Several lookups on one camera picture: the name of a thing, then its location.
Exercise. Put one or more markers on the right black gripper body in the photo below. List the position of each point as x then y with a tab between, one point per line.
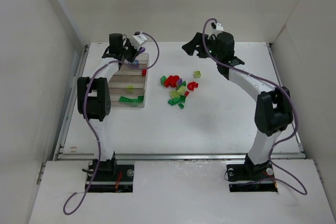
203	48

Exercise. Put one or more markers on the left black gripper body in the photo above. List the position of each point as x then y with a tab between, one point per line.
130	53

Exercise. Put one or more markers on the green and purple cone lego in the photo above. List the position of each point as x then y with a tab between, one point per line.
139	101

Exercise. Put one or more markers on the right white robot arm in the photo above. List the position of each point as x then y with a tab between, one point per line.
272	113

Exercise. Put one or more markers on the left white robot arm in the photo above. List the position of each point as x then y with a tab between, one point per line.
93	97

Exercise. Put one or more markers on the lime lego near right arm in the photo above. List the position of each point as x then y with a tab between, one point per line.
197	74

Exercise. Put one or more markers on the clear compartment organizer tray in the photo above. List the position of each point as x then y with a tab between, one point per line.
127	76

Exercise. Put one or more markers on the lime lego in tray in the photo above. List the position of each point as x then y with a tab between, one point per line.
130	89

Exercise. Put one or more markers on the red arch lego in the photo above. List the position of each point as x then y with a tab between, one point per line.
192	86

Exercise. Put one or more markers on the large red lego block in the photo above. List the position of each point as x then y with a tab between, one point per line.
171	81

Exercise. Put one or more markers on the green lego left of pile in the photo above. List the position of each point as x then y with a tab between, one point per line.
162	80

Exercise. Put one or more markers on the dark green flat lego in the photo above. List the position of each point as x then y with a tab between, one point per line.
123	99

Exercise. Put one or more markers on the lime lego pile block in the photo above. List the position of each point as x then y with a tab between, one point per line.
177	93

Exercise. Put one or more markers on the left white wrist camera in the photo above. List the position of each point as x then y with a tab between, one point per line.
138	40

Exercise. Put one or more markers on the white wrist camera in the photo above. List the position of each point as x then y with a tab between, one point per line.
138	40
217	28

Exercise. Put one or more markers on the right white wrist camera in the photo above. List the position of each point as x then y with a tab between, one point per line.
217	28

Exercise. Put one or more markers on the aluminium rail front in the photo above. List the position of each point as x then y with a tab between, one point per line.
177	157

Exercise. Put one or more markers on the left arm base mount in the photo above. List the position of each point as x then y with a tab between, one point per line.
117	179

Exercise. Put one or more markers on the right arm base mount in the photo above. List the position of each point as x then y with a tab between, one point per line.
245	178

